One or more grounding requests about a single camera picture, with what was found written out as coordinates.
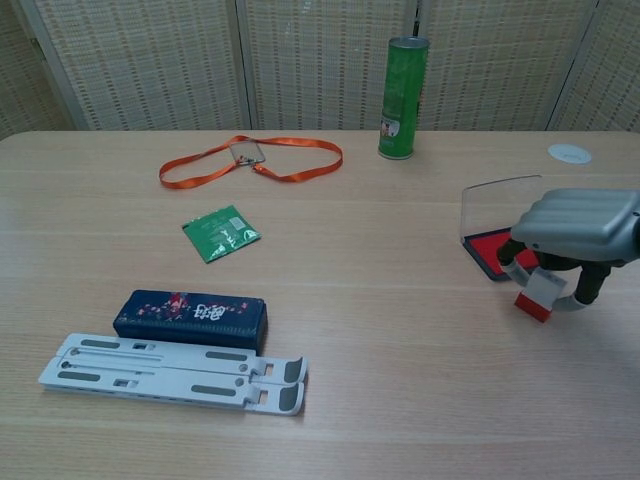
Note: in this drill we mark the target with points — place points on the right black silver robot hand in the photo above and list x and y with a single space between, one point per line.
575 225

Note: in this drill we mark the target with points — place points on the red white stamp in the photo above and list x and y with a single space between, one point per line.
542 295

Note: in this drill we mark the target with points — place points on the red ink pad clear lid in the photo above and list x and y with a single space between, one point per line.
492 220

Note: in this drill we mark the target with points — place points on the green cylindrical canister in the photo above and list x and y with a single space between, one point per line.
401 100

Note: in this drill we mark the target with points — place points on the woven bamboo folding screen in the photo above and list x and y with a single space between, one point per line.
310 65

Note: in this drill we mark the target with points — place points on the clear badge holder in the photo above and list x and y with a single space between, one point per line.
246 151

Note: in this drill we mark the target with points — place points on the green foil sachet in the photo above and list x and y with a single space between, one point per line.
220 231

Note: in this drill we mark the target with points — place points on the dark blue floral pencil case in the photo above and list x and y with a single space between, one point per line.
192 317

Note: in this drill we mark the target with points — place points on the white folding laptop stand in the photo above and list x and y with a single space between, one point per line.
165 372

